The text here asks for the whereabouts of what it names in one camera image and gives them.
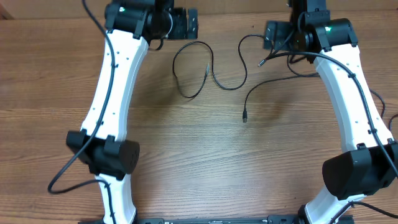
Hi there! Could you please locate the long black USB cable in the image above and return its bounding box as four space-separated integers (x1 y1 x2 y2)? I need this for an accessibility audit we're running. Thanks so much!
172 33 274 100

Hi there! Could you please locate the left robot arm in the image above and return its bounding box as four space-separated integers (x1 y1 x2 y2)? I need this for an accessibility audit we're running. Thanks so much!
66 1 198 223

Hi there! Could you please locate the short black USB cable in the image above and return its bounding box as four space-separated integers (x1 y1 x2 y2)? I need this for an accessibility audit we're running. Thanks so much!
368 88 398 131

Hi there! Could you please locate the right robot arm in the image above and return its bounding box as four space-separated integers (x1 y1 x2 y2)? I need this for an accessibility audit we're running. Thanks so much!
266 1 397 223

